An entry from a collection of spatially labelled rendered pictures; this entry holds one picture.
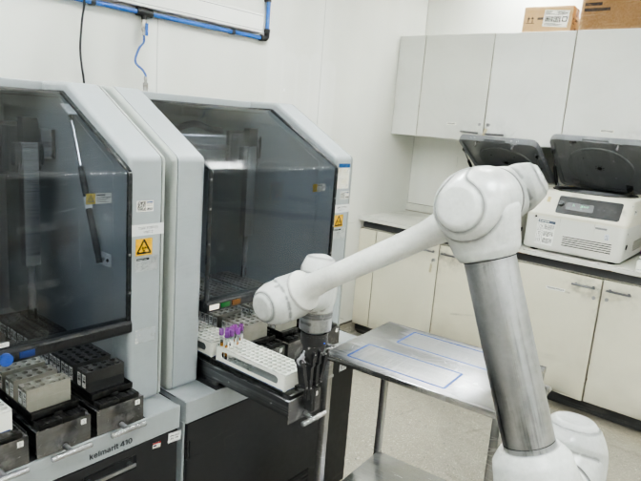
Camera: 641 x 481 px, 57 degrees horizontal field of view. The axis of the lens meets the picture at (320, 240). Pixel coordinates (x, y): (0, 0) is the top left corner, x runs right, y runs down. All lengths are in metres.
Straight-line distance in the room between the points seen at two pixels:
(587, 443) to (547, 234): 2.41
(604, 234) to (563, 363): 0.80
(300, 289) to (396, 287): 2.85
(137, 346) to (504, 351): 1.02
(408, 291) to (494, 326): 3.02
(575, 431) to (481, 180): 0.59
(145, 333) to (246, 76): 1.94
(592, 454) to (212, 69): 2.51
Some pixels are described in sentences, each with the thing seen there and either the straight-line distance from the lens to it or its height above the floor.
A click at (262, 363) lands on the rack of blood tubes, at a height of 0.86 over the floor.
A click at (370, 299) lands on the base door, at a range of 4.38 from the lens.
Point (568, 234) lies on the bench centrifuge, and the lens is 3.67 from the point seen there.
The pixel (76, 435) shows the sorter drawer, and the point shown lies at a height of 0.76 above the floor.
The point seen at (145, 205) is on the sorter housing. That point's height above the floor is 1.31.
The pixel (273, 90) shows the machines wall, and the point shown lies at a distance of 3.52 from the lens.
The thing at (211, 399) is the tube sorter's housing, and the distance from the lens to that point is 1.88.
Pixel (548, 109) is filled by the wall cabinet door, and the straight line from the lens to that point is 4.00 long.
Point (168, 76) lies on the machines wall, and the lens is 3.04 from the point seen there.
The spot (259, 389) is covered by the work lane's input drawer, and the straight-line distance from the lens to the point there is 1.75.
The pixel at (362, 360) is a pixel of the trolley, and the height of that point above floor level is 0.82.
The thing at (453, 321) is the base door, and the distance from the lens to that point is 4.04.
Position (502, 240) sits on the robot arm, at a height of 1.38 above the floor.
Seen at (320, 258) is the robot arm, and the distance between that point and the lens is 1.55.
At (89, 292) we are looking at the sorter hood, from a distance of 1.61.
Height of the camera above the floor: 1.57
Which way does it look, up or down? 12 degrees down
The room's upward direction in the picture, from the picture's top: 4 degrees clockwise
